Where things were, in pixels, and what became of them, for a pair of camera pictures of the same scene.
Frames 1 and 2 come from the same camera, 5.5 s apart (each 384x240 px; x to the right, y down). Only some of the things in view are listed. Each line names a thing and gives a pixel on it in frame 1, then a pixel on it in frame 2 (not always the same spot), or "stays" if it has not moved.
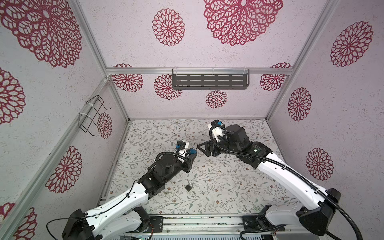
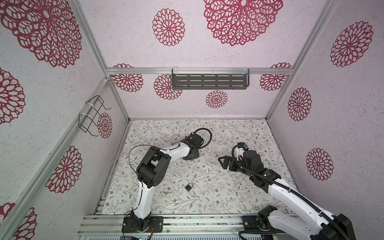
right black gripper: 208,146 to 233,160
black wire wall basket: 87,122 stays
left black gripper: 188,162 to 196,155
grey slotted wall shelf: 207,79 stays
